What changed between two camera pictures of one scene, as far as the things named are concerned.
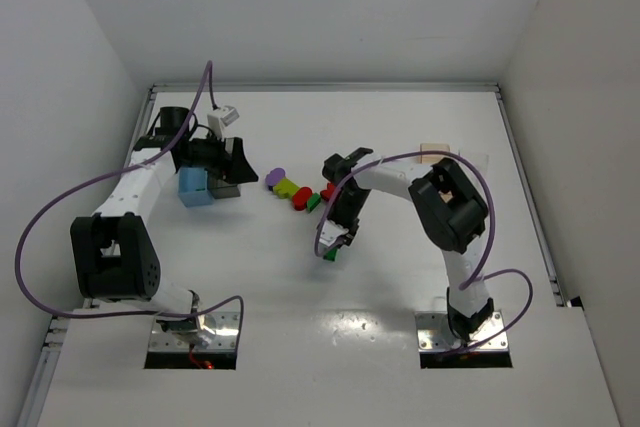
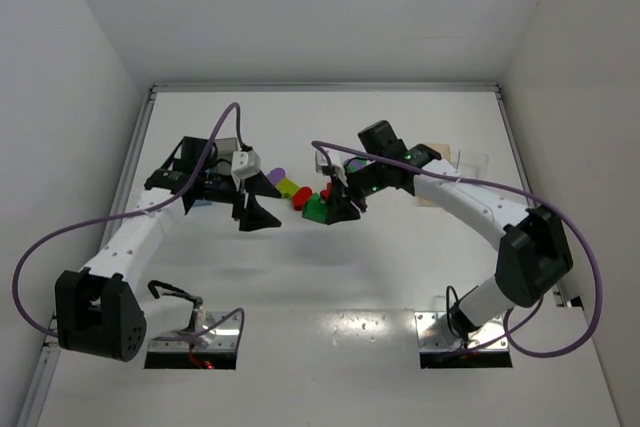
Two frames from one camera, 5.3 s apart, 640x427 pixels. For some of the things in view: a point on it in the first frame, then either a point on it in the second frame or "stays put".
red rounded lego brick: (301, 197) stays put
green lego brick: (331, 254) -> (315, 210)
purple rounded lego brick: (274, 177) stays put
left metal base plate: (226, 325) stays put
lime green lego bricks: (285, 189) stays put
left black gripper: (228, 159) -> (239, 197)
